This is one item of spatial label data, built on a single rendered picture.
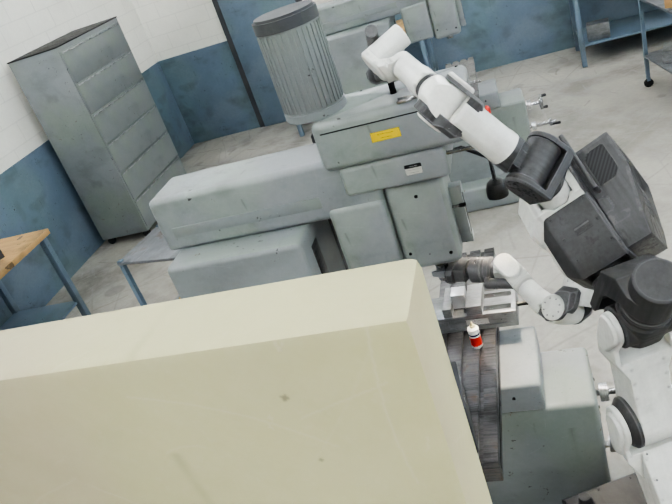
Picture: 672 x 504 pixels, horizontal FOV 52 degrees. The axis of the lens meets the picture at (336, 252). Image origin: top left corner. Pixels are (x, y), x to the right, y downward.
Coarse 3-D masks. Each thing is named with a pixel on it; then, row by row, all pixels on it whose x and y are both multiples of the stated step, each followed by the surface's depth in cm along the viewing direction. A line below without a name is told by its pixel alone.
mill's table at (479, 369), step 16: (464, 256) 307; (480, 256) 304; (448, 336) 264; (464, 336) 260; (496, 336) 255; (448, 352) 255; (464, 352) 252; (480, 352) 250; (496, 352) 246; (464, 368) 245; (480, 368) 242; (496, 368) 238; (464, 384) 238; (480, 384) 235; (496, 384) 231; (480, 400) 229; (496, 400) 224; (480, 416) 222; (496, 416) 218; (480, 432) 217; (496, 432) 213; (480, 448) 211; (496, 448) 207; (496, 464) 203; (496, 480) 206
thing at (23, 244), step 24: (576, 0) 706; (576, 24) 718; (600, 24) 721; (624, 24) 747; (648, 24) 722; (432, 48) 821; (576, 48) 792; (0, 240) 555; (24, 240) 535; (0, 264) 504; (0, 288) 576; (72, 288) 562; (24, 312) 582; (48, 312) 566
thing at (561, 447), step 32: (544, 352) 267; (576, 352) 261; (544, 384) 252; (576, 384) 247; (512, 416) 247; (544, 416) 244; (576, 416) 242; (512, 448) 255; (544, 448) 252; (576, 448) 249; (512, 480) 264; (544, 480) 260; (576, 480) 257; (608, 480) 255
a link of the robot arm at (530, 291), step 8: (528, 280) 217; (520, 288) 217; (528, 288) 215; (536, 288) 214; (528, 296) 214; (536, 296) 211; (544, 296) 210; (536, 304) 211; (536, 312) 212; (576, 312) 204; (560, 320) 203; (568, 320) 204; (576, 320) 206
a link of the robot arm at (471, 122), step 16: (464, 112) 161; (480, 112) 162; (448, 128) 163; (464, 128) 162; (480, 128) 162; (496, 128) 163; (480, 144) 164; (496, 144) 164; (512, 144) 164; (496, 160) 167
